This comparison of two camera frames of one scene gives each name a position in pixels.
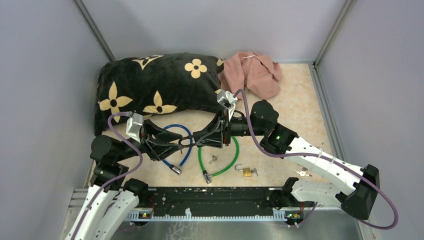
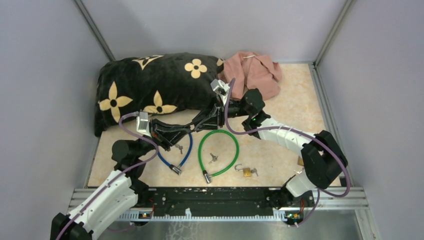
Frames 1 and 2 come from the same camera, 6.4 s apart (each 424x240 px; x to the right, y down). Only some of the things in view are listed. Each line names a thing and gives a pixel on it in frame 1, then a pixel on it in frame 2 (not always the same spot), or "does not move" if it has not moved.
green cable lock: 207,175 does not move
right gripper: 215,139 to 211,122
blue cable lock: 178,170 does not move
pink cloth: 258,73 does not move
